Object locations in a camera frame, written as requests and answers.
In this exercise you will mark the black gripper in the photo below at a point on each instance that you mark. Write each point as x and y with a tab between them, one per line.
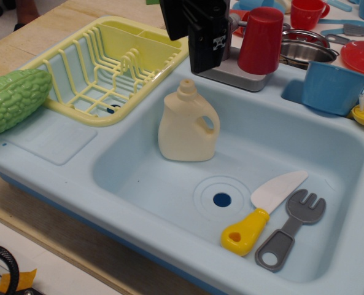
206	25

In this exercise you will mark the cream detergent bottle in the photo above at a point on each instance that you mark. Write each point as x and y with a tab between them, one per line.
189	126

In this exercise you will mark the yellow plastic drying rack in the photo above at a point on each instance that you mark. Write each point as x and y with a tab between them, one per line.
104	70

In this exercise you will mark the light blue toy sink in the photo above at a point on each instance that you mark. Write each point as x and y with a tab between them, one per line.
115	179

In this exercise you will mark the grey toy faucet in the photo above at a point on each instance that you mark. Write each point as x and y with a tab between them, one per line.
228	72

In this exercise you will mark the blue toy plate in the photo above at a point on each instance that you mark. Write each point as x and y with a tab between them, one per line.
252	4

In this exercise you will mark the red upside-down cup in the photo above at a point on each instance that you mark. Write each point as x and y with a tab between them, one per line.
261	44

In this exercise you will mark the silver metal pot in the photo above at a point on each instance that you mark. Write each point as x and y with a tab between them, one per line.
299	47

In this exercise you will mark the red toy mug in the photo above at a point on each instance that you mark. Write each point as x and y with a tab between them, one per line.
305	14

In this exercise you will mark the blue toy utensil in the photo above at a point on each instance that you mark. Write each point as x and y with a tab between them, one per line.
340	22

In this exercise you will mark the blue toy pot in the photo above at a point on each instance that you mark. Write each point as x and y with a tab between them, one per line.
331	89

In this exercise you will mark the grey toy spatula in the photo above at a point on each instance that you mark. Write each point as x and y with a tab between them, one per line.
349	30

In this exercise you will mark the red toy plate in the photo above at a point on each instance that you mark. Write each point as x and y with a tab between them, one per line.
352	55

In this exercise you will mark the green bitter gourd toy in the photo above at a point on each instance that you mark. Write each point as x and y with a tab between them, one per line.
21	93

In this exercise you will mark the grey toy fork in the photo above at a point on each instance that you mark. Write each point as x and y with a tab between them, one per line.
303	208

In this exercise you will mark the orange tape piece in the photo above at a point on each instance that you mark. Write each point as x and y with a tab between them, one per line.
10	283

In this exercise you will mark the yellow handled toy knife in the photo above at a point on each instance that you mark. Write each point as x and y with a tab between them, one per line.
240	237

